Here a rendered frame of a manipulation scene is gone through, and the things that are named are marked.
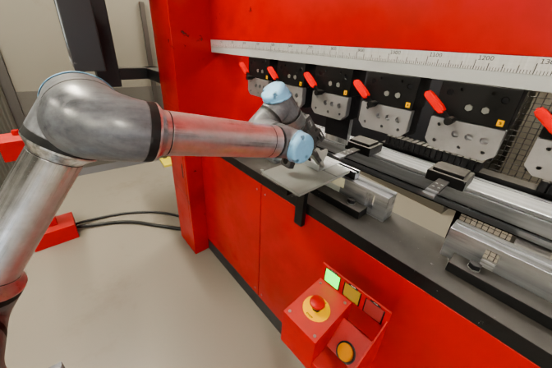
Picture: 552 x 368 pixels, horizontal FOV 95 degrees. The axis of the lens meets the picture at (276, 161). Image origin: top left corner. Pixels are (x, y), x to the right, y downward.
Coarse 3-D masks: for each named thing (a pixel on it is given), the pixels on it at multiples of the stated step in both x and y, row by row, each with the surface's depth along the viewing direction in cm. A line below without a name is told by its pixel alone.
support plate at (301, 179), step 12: (276, 168) 89; (288, 168) 90; (300, 168) 90; (312, 168) 91; (336, 168) 92; (276, 180) 82; (288, 180) 82; (300, 180) 82; (312, 180) 83; (324, 180) 83; (300, 192) 76
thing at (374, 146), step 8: (360, 136) 115; (352, 144) 111; (360, 144) 109; (368, 144) 107; (376, 144) 110; (344, 152) 105; (352, 152) 105; (360, 152) 109; (368, 152) 106; (376, 152) 110
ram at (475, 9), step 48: (240, 0) 109; (288, 0) 90; (336, 0) 77; (384, 0) 66; (432, 0) 59; (480, 0) 53; (528, 0) 48; (240, 48) 118; (432, 48) 61; (480, 48) 55; (528, 48) 49
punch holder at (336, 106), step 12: (324, 72) 86; (336, 72) 82; (348, 72) 79; (360, 72) 81; (324, 84) 87; (336, 84) 84; (348, 84) 80; (312, 96) 92; (324, 96) 88; (336, 96) 84; (348, 96) 81; (360, 96) 86; (312, 108) 93; (324, 108) 89; (336, 108) 85; (348, 108) 84
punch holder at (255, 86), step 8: (256, 64) 111; (264, 64) 107; (272, 64) 106; (256, 72) 113; (264, 72) 109; (248, 80) 118; (256, 80) 114; (264, 80) 110; (272, 80) 110; (248, 88) 120; (256, 88) 115
